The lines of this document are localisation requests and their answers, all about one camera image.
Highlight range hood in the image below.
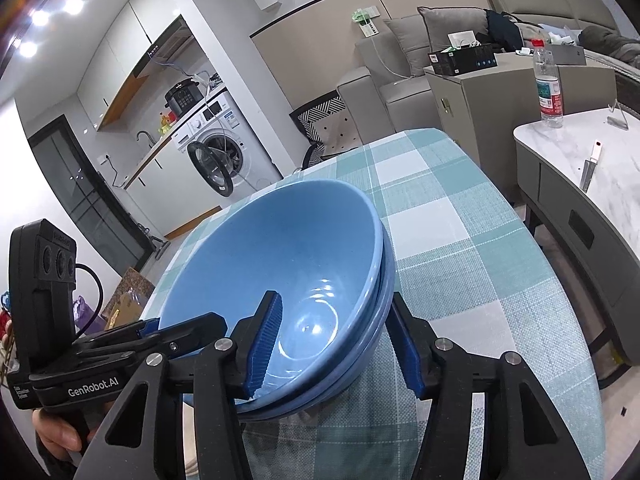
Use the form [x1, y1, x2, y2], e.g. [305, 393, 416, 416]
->
[134, 22, 193, 80]

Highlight white washing machine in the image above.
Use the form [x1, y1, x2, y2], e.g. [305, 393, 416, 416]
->
[170, 87, 278, 211]

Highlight white kitchen counter cabinet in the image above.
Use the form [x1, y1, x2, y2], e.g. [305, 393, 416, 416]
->
[122, 125, 221, 231]

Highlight grey sofa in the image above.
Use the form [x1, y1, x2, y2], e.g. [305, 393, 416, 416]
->
[336, 0, 640, 136]

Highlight small white tool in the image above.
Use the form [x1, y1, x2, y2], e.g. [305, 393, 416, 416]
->
[580, 142, 603, 193]

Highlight black cable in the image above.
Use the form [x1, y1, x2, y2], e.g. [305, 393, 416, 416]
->
[75, 264, 105, 336]

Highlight white upper cabinets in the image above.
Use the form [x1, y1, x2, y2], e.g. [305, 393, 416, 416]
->
[77, 0, 181, 131]

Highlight grey bedside cabinet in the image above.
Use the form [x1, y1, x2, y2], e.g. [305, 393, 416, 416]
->
[424, 52, 618, 166]

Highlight purple bag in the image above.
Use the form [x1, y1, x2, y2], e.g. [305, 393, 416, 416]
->
[72, 295, 103, 336]

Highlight teal checked tablecloth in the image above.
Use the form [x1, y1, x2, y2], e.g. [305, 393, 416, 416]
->
[140, 129, 603, 480]

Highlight black pressure cooker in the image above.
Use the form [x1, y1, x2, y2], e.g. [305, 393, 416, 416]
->
[165, 77, 207, 116]

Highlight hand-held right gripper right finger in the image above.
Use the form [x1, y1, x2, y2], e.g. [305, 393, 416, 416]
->
[390, 291, 593, 480]

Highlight black box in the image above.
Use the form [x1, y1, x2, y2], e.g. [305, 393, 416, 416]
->
[427, 42, 498, 77]

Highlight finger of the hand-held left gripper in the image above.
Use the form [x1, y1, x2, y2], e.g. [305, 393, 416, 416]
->
[72, 317, 162, 348]
[75, 312, 229, 362]

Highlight person's left hand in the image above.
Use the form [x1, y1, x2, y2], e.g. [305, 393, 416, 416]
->
[32, 409, 87, 454]

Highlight dark garment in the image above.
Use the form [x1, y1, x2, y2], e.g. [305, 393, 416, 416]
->
[484, 9, 523, 53]

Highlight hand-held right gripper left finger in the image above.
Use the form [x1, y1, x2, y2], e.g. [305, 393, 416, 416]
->
[75, 290, 285, 480]

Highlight yellow cardboard box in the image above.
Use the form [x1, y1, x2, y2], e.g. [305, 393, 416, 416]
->
[102, 287, 151, 331]

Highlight metal stand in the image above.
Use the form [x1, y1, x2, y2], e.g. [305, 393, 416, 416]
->
[606, 101, 632, 132]

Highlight floor mop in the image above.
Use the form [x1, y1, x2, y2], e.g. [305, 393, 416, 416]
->
[142, 225, 173, 256]

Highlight brown patterned box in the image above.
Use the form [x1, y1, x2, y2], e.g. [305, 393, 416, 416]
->
[115, 266, 156, 301]

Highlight dark glass door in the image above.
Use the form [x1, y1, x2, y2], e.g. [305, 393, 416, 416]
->
[27, 114, 151, 271]

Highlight clear water bottle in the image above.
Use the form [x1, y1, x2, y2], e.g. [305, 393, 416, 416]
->
[531, 37, 566, 128]

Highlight marble top coffee table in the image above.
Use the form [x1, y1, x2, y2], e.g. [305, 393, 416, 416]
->
[514, 107, 640, 391]

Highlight grey cushion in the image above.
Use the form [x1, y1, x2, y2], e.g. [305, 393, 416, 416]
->
[417, 6, 493, 56]
[382, 14, 436, 78]

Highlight grey duvet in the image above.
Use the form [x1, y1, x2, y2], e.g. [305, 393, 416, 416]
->
[577, 25, 640, 68]

